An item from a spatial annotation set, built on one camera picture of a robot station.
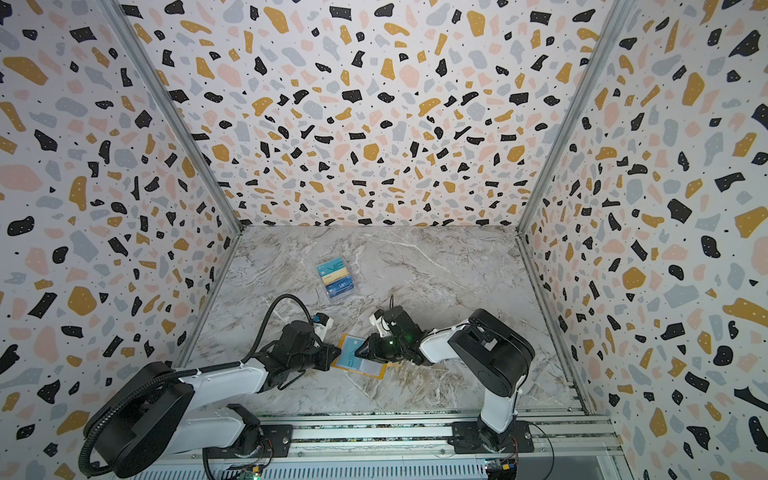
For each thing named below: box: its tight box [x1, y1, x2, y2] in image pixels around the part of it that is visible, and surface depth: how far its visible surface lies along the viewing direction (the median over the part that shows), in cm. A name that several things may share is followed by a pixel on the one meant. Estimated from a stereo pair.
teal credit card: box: [316, 257, 346, 277], surface depth 104 cm
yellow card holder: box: [331, 334, 387, 380], surface depth 87 cm
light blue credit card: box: [336, 335, 366, 371], surface depth 88 cm
